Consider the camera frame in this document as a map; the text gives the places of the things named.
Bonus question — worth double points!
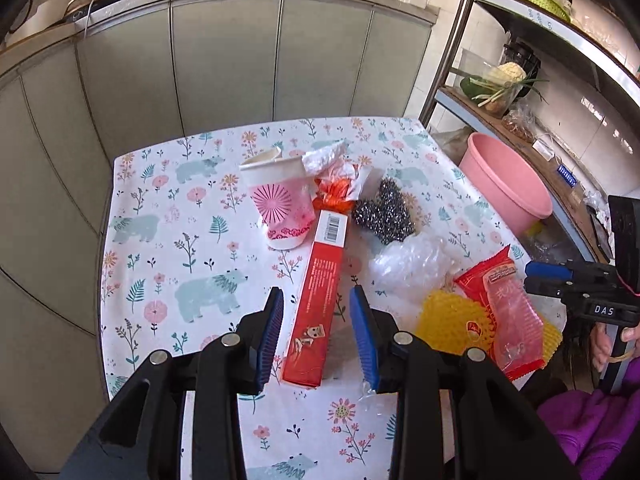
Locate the person's right hand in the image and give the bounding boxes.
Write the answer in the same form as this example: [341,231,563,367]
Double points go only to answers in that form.
[591,324,640,373]

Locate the yellow foam fruit net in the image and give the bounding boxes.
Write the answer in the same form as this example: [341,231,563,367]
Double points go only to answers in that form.
[415,287,563,376]

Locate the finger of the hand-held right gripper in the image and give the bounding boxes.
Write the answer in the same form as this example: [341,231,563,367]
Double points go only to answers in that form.
[525,259,620,285]
[524,278,608,302]

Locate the person's purple clothing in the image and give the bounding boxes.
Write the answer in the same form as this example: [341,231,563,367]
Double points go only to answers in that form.
[537,355,640,480]

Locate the orange white crumpled wrapper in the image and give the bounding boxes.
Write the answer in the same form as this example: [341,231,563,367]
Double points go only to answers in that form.
[312,162,383,214]

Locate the red snack wrapper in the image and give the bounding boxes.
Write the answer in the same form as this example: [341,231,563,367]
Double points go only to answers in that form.
[454,245,546,383]

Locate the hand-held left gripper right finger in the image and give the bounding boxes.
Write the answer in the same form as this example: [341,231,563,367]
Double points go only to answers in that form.
[348,285,581,480]

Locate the floral bear print tablecloth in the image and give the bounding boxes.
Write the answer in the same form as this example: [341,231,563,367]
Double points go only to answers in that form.
[97,116,566,480]

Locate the long red cardboard box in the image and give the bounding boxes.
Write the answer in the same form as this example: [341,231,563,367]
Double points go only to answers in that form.
[281,210,351,390]

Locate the black blender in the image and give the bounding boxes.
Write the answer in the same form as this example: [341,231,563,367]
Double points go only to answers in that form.
[502,42,542,81]

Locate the white cauliflower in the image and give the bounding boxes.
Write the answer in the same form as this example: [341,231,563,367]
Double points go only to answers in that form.
[482,62,527,86]

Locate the green plastic colander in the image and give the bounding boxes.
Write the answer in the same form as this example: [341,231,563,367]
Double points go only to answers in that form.
[505,0,572,23]

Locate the white pink paper cup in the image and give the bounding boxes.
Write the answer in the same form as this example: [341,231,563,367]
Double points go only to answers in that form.
[239,149,317,251]

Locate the clear crumpled plastic bag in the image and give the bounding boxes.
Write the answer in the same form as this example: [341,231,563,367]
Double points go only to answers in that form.
[369,237,461,303]

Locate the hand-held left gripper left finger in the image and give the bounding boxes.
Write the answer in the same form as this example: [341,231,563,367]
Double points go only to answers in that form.
[60,287,285,480]

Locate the black countertop appliance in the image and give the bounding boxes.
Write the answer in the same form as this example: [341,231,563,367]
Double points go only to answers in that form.
[65,0,122,23]

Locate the white crumpled plastic bag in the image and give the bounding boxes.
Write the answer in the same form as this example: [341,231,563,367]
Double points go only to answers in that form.
[301,140,351,177]

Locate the clear plastic bag with rubbish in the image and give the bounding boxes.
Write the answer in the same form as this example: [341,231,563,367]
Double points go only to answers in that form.
[525,235,598,267]

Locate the pink plastic basin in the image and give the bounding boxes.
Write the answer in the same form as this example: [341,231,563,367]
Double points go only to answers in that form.
[457,132,554,236]

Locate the metal shelf rack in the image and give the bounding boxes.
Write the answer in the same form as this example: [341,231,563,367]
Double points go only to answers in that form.
[419,0,640,271]

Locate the green onions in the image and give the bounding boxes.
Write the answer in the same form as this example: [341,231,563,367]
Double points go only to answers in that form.
[470,75,551,107]

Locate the plastic bag of brown food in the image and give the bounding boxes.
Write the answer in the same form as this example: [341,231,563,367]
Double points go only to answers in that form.
[502,100,538,143]

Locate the steel wool scrubber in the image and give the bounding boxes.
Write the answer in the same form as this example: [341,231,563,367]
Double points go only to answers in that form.
[351,195,416,247]
[367,177,407,211]

